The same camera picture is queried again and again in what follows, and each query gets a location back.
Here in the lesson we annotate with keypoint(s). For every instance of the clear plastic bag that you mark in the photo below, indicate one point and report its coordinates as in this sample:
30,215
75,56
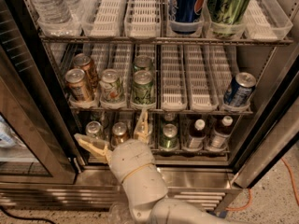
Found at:
119,214

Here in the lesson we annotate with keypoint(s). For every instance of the blue tape on floor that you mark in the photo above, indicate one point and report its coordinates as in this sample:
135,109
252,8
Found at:
222,214

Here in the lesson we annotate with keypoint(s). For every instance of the gold can front left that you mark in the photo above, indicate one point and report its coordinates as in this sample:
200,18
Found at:
78,84

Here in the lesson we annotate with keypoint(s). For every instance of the top wire shelf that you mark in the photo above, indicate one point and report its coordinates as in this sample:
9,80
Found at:
165,41

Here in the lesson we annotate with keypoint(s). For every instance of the white green 7up can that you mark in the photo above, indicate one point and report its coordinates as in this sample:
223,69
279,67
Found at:
111,86

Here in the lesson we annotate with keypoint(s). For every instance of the green can top shelf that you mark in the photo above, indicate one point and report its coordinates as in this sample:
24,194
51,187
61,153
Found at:
227,15

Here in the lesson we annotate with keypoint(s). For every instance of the blue pepsi can top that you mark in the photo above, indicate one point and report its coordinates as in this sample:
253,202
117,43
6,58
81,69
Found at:
184,15

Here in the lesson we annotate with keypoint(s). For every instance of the green can middle front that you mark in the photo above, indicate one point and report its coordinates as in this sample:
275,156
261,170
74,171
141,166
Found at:
143,90

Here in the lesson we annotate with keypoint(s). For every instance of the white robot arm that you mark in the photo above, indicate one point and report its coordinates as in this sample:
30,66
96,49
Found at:
159,158

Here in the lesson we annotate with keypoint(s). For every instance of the green can shelf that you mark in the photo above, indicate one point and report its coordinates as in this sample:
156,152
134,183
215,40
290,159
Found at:
169,136
227,15

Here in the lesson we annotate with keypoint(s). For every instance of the green can middle rear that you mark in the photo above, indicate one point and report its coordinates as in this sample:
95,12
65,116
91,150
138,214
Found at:
142,62

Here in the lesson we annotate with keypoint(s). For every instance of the brown bottle white cap left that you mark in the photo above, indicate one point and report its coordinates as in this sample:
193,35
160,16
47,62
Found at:
196,134

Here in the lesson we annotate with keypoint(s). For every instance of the stainless steel fridge cabinet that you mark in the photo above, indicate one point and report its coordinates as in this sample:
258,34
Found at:
191,77

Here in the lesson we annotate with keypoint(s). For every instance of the blue pepsi can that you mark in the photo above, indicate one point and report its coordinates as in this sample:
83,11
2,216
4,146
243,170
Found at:
184,15
240,89

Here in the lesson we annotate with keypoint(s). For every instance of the gold can bottom shelf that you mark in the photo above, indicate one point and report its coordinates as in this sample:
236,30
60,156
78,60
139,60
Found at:
120,133

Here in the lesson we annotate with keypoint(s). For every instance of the brown bottle white cap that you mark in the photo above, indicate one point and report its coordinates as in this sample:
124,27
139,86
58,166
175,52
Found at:
221,131
196,134

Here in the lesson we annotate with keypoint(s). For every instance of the wire shelf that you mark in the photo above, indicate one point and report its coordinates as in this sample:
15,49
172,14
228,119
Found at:
165,41
160,111

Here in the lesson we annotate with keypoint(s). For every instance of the gold can rear left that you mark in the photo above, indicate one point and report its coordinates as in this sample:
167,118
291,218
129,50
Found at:
87,64

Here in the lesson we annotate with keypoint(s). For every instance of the glass fridge door left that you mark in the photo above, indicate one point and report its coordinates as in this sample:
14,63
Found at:
30,97

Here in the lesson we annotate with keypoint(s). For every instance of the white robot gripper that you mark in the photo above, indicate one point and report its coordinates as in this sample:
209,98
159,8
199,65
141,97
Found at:
130,158

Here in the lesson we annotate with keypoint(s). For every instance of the clear water bottle front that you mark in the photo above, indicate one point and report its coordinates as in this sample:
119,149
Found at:
52,11

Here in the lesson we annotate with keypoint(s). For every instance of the silver can bottom left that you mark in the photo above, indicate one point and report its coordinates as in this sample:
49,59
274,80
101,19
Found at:
95,129

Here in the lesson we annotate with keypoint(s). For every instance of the green can bottom shelf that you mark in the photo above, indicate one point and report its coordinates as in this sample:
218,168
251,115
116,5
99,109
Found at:
169,136

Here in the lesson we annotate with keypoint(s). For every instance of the blue pepsi can middle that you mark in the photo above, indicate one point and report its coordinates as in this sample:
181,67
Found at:
240,89

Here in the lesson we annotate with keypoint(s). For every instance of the middle wire shelf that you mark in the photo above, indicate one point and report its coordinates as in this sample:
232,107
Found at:
160,111

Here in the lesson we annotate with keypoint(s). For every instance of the brown bottle white cap right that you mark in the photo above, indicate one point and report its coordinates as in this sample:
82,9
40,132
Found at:
221,131

